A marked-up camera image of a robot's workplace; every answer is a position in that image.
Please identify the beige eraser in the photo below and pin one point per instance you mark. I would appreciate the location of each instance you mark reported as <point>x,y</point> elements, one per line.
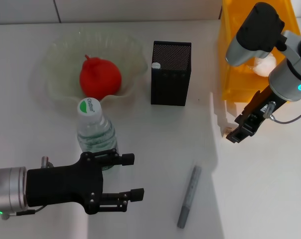
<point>226,132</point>

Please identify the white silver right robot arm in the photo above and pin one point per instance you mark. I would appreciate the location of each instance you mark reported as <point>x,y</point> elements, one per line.
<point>290,74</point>

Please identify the grey marker pen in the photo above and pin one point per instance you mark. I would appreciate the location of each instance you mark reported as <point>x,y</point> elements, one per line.
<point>190,191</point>

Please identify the black mesh pen holder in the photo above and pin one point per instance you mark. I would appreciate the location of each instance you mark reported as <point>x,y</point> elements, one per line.
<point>170,82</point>

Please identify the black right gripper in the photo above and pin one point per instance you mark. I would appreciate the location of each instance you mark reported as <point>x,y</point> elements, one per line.
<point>262,107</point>

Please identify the green utility knife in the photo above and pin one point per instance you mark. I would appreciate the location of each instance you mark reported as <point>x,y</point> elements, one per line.
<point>155,65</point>

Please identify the yellow plastic bin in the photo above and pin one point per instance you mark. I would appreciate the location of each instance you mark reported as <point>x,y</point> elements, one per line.
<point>230,82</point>

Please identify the green glass fruit bowl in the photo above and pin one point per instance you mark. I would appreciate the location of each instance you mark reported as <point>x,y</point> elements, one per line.
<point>130,62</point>

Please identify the white paper ball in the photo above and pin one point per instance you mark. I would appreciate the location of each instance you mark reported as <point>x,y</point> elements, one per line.
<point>263,66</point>

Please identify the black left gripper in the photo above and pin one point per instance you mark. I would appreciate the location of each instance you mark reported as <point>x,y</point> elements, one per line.
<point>63,184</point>

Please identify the clear green-label water bottle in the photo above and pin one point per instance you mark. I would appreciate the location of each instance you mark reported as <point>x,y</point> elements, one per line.
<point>95,129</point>

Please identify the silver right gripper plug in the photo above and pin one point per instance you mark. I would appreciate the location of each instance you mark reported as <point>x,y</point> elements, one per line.
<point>269,109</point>

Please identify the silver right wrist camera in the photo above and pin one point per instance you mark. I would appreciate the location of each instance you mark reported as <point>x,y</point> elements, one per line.
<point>257,30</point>

